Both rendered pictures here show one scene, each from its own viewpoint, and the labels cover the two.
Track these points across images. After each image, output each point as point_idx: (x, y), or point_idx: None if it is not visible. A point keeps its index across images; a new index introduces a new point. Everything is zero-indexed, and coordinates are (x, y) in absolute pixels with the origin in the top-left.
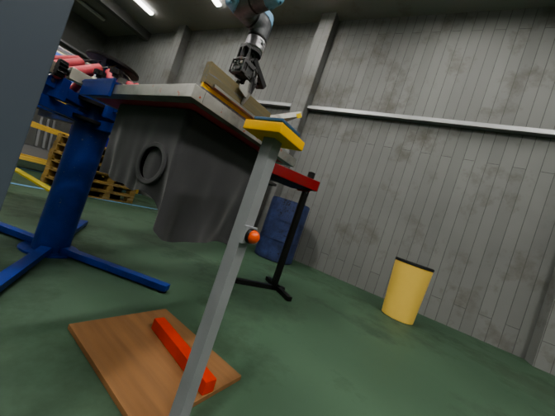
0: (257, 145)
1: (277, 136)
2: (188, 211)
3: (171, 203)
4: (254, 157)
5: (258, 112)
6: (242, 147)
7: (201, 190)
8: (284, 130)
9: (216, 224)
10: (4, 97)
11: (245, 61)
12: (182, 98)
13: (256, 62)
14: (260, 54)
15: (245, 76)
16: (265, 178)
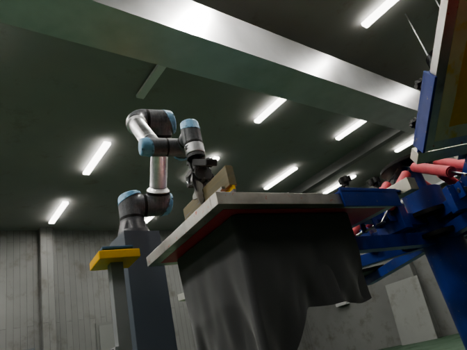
0: (192, 234)
1: (99, 268)
2: (208, 342)
3: (196, 341)
4: (218, 235)
5: (216, 186)
6: (206, 242)
7: (203, 314)
8: (90, 266)
9: (232, 344)
10: (130, 330)
11: (185, 178)
12: (162, 264)
13: (192, 162)
14: (189, 155)
15: (191, 185)
16: (112, 299)
